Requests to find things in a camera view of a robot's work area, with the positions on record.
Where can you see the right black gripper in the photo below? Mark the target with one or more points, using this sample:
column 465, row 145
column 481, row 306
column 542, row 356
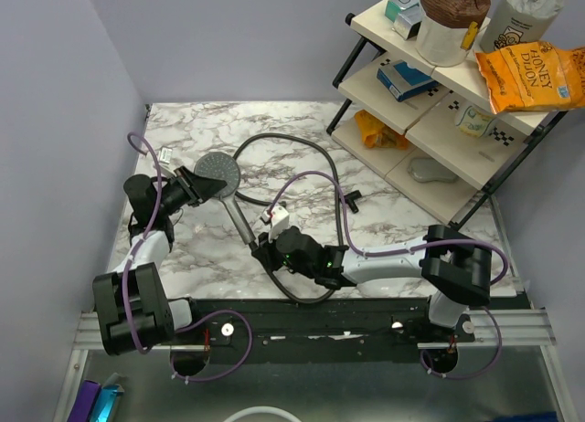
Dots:
column 264, row 250

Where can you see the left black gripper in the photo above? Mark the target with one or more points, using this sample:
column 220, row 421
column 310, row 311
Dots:
column 198, row 188

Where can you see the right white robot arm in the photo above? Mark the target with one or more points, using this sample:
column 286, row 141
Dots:
column 458, row 267

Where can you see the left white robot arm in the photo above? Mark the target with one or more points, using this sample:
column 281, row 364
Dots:
column 132, row 309

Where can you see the black T-shaped fitting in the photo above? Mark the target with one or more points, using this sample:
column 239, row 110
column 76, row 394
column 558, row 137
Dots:
column 350, row 199

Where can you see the orange snack bag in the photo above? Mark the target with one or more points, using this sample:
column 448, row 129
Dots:
column 376, row 134

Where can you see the white round rim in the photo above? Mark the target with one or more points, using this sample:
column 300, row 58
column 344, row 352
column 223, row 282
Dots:
column 263, row 410

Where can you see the cream three-tier shelf rack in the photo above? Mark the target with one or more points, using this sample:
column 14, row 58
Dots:
column 427, row 122

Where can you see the blue box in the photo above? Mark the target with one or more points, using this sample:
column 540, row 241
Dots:
column 403, row 81

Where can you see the silver small box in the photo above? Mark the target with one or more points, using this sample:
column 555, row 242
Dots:
column 407, row 22

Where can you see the purple box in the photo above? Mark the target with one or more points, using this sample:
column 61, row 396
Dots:
column 85, row 402

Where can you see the teal small box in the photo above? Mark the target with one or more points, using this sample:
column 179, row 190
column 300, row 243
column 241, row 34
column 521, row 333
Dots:
column 396, row 7

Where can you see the yellow clip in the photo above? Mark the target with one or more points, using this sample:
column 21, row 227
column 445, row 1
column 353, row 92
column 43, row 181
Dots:
column 470, row 36

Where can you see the white cup brown lid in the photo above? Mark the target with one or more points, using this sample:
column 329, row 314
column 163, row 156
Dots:
column 443, row 26

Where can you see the orange honey dijon bag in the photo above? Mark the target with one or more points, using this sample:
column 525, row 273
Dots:
column 535, row 76

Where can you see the grey cylindrical canister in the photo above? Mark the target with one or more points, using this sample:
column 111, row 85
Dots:
column 519, row 21

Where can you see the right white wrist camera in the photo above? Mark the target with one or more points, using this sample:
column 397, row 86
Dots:
column 278, row 220

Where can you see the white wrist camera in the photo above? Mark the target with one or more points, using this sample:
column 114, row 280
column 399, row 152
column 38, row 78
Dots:
column 165, row 156
column 278, row 220

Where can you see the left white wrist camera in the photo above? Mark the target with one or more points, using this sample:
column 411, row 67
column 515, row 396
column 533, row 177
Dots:
column 165, row 156

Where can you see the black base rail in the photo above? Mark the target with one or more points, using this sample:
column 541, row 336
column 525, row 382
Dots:
column 335, row 331

